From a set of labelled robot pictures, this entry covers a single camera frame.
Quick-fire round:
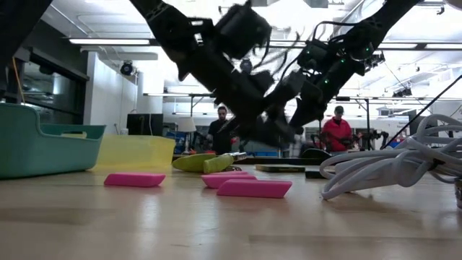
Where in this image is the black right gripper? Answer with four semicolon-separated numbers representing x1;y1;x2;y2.
287;59;364;130

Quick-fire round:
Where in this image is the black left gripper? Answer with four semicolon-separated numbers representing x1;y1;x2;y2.
178;45;279;142

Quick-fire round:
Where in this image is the pink eraser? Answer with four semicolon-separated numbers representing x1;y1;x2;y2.
201;174;258;190
216;179;294;199
103;173;167;189
211;170;250;177

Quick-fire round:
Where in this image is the person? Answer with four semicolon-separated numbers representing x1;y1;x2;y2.
206;105;239;155
320;105;354;155

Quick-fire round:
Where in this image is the white table lamp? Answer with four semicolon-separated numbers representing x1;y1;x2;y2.
178;116;198;155

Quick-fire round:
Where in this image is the black cabinet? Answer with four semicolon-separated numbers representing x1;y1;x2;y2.
126;113;165;137

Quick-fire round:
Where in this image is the black monitor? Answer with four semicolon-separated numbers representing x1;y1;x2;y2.
408;110;430;137

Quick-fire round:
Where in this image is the yellow translucent tray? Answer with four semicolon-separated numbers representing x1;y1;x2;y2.
94;135;177;172

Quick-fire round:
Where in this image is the black bar with strip lights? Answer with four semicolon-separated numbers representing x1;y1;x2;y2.
68;37;462;51

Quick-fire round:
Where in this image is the teal plastic bin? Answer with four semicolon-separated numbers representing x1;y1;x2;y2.
0;103;107;181

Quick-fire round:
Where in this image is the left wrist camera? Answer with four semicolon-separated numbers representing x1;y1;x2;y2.
266;70;305;109

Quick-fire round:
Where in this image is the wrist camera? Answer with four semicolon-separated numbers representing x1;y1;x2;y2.
266;70;305;109
298;38;330;72

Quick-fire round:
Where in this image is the black aluminium table frame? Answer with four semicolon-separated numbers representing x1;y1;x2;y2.
173;154;326;166

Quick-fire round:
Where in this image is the black workbench frame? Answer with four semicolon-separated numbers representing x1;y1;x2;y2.
317;95;371;152

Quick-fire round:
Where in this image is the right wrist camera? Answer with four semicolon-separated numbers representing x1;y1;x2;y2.
298;38;330;72

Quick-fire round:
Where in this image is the white coiled cable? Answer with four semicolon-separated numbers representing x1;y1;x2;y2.
319;113;462;202

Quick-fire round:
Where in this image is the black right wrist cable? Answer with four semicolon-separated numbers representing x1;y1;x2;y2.
313;19;362;41

